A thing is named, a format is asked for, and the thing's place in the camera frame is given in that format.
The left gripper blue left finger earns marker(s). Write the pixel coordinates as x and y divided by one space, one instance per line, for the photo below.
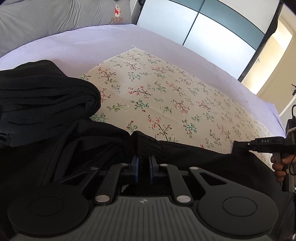
134 168

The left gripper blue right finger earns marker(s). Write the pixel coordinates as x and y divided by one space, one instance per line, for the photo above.
154 170

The black pants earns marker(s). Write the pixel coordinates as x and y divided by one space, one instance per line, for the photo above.
47 134

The person's right hand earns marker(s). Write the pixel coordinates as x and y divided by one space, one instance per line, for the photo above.
278 167

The floral cream sheet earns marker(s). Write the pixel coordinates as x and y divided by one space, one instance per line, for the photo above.
141 92

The white teal sliding wardrobe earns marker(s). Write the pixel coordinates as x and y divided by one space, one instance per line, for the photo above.
229 34

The lilac bed blanket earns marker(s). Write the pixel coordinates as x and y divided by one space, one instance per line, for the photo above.
76 52

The grey Pooh pillow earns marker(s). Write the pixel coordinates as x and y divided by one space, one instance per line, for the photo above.
25 21

